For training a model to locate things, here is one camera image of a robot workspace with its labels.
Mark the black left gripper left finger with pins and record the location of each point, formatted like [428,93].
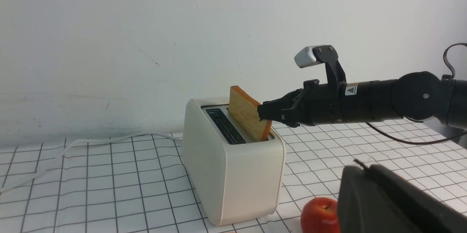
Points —
[365,207]

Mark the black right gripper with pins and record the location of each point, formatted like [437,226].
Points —
[314,103]

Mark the toast slice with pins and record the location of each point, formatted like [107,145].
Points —
[244,109]

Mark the cream white toaster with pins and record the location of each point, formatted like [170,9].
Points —
[235,178]

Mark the white checkered tablecloth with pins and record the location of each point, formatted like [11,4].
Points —
[140,185]

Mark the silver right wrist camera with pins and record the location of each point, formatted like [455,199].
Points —
[322,55]

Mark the red apple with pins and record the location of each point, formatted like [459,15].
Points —
[319,215]

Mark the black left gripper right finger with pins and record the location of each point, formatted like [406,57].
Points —
[420,208]

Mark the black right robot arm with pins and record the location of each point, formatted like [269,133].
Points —
[416,96]

